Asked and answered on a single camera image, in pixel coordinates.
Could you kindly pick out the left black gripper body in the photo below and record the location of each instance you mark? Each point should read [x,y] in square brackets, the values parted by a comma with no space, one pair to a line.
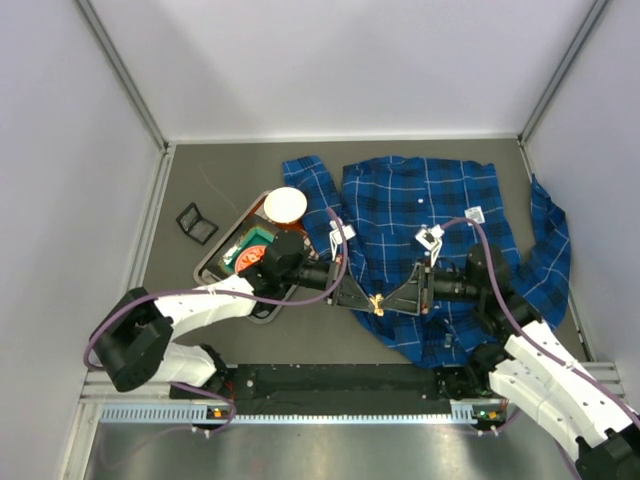
[338,282]

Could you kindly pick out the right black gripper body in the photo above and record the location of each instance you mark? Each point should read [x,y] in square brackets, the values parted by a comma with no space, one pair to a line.
[423,286]

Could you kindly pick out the blue plaid shirt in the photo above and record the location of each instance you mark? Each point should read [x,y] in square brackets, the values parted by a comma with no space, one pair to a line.
[387,200]

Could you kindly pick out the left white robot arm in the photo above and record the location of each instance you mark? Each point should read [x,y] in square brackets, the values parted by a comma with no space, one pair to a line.
[136,343]

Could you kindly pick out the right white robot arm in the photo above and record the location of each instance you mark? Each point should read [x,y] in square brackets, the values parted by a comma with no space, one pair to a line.
[528,366]

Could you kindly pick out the metal tray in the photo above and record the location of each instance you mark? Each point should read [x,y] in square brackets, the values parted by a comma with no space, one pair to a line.
[283,257]

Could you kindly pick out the red patterned round plate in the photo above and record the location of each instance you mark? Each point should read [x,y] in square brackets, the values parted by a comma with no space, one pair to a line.
[248,257]

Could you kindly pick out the green square dish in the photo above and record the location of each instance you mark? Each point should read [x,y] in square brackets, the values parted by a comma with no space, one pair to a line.
[254,236]

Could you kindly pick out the orange cup white lid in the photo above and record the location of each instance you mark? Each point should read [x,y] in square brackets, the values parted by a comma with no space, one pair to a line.
[285,207]

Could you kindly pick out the white shirt label tag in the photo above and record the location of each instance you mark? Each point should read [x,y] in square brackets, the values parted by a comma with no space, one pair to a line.
[475,214]

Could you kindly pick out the small black open case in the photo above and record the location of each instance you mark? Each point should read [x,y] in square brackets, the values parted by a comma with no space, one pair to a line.
[195,226]

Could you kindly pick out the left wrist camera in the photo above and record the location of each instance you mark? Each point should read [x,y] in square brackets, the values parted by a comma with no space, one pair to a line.
[337,237]

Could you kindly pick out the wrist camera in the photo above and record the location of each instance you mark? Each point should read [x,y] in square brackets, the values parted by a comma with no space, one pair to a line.
[337,237]
[430,238]

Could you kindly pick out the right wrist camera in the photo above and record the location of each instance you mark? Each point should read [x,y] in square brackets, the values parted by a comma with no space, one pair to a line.
[430,238]

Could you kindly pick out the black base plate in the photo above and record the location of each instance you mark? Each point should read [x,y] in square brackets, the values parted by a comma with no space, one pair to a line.
[246,381]

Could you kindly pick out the grey slotted cable duct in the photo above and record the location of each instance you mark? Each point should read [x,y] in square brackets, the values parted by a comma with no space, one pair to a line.
[202,414]

